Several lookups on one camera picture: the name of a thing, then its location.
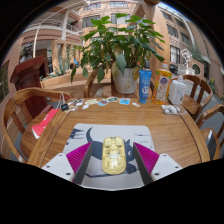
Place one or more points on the wooden armchair before plant pot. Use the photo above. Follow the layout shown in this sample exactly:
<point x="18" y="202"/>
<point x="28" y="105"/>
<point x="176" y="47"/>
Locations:
<point x="89" y="85"/>

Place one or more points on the yellow flowering plant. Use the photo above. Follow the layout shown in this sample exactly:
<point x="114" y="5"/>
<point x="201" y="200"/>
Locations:
<point x="212" y="85"/>

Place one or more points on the white abstract sculpture on plinth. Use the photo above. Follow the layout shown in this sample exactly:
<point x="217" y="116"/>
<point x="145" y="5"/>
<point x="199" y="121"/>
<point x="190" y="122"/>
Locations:
<point x="186" y="63"/>

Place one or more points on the yellow detergent bottle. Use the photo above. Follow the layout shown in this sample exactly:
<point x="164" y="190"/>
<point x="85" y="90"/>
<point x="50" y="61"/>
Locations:
<point x="161" y="86"/>

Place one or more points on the blue squeeze tube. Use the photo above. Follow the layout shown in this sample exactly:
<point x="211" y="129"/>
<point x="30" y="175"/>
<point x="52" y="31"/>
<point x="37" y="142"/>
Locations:
<point x="145" y="86"/>

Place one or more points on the wooden armchair with red bag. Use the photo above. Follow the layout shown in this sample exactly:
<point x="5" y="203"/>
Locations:
<point x="28" y="140"/>

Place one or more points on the blue sticker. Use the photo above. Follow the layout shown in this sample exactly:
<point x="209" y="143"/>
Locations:
<point x="124" y="101"/>

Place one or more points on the empty wooden armchair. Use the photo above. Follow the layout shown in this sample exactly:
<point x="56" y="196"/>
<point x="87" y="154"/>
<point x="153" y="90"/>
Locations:
<point x="191" y="105"/>

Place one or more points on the spiky green agave plant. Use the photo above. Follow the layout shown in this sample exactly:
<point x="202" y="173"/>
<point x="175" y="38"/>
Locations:
<point x="61" y="70"/>

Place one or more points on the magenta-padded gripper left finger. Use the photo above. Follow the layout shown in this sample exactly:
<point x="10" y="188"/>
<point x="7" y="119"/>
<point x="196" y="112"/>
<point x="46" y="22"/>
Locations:
<point x="57" y="165"/>

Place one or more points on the red paper bag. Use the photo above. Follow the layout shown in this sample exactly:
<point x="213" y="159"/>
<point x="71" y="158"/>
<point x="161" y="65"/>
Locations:
<point x="45" y="124"/>

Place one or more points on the leafy plant in white pot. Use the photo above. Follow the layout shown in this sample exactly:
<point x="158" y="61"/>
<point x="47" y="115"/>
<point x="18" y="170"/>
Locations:
<point x="120" y="50"/>

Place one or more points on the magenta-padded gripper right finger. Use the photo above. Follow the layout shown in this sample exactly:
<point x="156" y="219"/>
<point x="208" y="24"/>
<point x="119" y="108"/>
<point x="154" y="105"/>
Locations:
<point x="165" y="165"/>

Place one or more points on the yellow translucent computer mouse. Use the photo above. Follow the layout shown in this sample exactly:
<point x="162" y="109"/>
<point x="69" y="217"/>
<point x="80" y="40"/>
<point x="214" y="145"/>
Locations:
<point x="114" y="156"/>

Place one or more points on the wooden planter box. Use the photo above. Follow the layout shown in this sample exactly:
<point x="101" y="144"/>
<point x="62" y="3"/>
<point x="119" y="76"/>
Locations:
<point x="60" y="80"/>

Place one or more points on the dark red wooden pedestal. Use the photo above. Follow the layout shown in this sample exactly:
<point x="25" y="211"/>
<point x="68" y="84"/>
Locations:
<point x="28" y="76"/>

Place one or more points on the white object in clear wrapper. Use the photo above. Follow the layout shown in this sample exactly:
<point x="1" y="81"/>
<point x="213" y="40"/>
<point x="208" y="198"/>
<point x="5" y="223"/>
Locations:
<point x="170" y="109"/>

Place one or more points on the black notebook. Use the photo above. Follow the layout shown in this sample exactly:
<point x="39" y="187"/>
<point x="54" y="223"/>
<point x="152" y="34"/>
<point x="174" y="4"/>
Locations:
<point x="211" y="145"/>

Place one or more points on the wooden armchair with black notebook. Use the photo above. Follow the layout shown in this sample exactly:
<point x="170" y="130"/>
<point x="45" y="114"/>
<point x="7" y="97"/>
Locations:
<point x="204" y="133"/>

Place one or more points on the small white sticker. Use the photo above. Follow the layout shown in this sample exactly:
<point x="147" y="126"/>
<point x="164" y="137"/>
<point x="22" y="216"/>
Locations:
<point x="136" y="104"/>

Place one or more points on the grey cat-print mouse pad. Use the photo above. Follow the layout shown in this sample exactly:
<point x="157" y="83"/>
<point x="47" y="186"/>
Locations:
<point x="100" y="131"/>

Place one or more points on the white pump bottle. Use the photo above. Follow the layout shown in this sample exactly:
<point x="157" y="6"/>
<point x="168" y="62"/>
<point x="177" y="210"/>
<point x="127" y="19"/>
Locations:
<point x="176" y="93"/>

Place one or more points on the dark bust statue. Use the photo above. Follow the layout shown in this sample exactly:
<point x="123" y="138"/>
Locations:
<point x="26" y="53"/>

